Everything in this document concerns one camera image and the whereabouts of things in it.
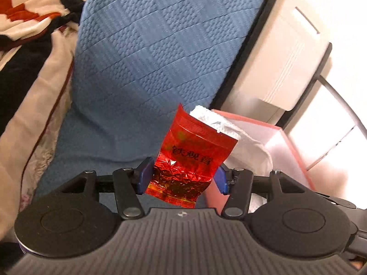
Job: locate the pink cardboard box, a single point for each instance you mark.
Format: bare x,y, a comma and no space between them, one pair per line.
283,151

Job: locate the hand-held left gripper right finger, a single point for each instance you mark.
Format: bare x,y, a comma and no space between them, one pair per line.
222,182

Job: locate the person's right forearm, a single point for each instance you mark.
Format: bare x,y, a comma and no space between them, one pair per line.
357,265

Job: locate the red tea packet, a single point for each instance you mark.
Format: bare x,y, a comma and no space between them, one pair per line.
183,160

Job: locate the beige bedside cabinet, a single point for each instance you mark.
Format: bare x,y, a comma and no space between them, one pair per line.
286,57

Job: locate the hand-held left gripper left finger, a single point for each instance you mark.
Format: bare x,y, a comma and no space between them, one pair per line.
144,175

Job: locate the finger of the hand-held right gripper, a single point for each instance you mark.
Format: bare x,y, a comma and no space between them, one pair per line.
341,202

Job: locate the red white black striped blanket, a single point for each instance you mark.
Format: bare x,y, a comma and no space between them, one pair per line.
28,63

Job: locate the white snack packet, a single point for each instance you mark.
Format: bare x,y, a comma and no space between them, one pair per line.
249,151

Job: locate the black curved metal bar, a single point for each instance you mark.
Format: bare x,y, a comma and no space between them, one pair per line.
344,100

